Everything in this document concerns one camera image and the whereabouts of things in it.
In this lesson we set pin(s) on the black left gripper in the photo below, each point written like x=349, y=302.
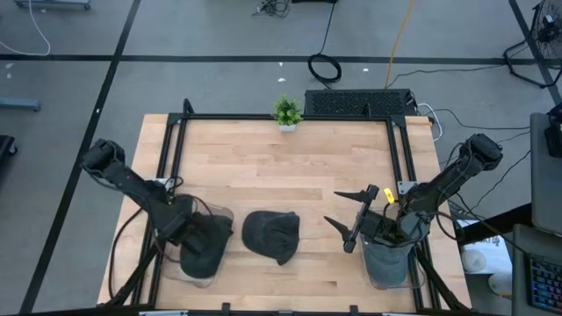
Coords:
x=195, y=237

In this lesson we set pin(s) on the grey furniture foot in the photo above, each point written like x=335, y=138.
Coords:
x=19, y=104

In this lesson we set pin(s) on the black desk device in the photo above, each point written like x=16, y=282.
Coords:
x=554, y=140

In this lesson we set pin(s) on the light blue-grey baseball cap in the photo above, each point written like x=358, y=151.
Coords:
x=386, y=267

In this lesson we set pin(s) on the dark charcoal baseball cap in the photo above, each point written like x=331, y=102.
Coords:
x=197, y=267
x=272, y=234

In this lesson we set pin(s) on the black aluminium rig frame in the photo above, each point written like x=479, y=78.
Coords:
x=351, y=117

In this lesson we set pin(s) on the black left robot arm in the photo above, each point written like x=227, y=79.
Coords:
x=131, y=184

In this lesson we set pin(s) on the white printed box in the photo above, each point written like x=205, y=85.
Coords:
x=496, y=254

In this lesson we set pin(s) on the grey cart base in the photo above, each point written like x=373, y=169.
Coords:
x=52, y=4

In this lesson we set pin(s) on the clear plastic bin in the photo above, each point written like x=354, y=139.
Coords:
x=224, y=213
x=366, y=283

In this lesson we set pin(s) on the small green potted plant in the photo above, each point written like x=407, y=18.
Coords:
x=287, y=112

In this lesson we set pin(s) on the backlit computer keyboard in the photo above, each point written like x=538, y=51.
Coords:
x=546, y=285

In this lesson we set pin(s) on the black desk beam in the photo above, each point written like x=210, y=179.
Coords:
x=505, y=219

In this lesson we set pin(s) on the black keyboard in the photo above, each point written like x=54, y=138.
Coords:
x=360, y=103

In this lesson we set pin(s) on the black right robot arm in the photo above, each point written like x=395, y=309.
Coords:
x=448, y=180

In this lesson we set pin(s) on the white paper roll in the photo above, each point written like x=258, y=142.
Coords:
x=500, y=284

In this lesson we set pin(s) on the black chair base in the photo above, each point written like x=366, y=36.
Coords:
x=5, y=147

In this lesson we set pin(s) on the grey desk top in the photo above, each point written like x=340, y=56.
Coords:
x=546, y=197
x=520, y=263

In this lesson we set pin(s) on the black floor fan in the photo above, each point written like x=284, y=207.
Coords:
x=546, y=26

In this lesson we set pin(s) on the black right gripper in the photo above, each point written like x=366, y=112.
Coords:
x=386, y=228

